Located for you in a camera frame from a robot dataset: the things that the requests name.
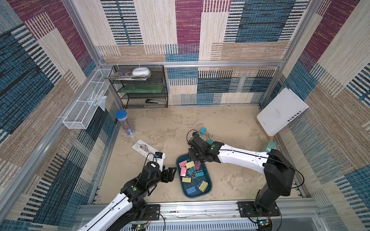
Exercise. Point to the blue binder clip front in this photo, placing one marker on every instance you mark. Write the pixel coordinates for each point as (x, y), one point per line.
(190, 191)

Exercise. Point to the yellow binder clip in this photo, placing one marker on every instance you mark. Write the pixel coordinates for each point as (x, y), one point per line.
(203, 186)
(190, 164)
(186, 180)

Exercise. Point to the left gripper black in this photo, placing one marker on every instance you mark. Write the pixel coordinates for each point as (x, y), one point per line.
(170, 177)

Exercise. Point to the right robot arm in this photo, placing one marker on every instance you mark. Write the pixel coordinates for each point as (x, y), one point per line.
(278, 171)

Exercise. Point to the white wire wall basket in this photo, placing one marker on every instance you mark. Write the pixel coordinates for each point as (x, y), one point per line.
(91, 98)

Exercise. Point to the black wire shelf rack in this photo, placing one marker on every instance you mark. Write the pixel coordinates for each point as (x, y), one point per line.
(140, 92)

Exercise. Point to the pink binder clip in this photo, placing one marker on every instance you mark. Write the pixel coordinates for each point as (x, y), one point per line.
(183, 164)
(197, 165)
(183, 172)

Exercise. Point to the white book leaning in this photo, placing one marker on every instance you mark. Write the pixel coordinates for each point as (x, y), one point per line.
(282, 110)

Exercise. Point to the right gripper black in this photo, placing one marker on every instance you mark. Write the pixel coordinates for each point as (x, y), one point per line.
(195, 153)

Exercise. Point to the teal binder clip front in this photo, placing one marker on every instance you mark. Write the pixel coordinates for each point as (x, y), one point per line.
(191, 172)

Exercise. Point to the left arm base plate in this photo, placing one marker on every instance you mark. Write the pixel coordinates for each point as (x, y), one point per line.
(148, 212)

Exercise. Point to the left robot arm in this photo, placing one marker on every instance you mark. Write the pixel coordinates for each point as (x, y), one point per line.
(129, 203)

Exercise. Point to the pink binder clip back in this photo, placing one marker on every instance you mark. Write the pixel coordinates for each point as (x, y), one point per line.
(183, 172)

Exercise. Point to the yellow binder clip front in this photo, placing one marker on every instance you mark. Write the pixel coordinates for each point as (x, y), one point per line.
(203, 186)

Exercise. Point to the pencil tube blue lid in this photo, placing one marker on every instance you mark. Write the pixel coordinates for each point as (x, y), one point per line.
(123, 119)

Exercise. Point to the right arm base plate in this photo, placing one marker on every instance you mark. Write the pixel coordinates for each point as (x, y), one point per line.
(247, 209)

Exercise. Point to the teal plastic storage box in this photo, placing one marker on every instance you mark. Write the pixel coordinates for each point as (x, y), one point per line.
(196, 180)

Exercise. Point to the mint green tape roll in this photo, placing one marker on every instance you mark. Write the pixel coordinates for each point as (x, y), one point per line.
(271, 145)

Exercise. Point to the yellow binder clip back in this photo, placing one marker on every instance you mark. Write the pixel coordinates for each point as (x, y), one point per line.
(190, 164)

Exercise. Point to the white ruler package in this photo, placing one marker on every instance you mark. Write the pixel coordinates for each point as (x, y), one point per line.
(144, 149)

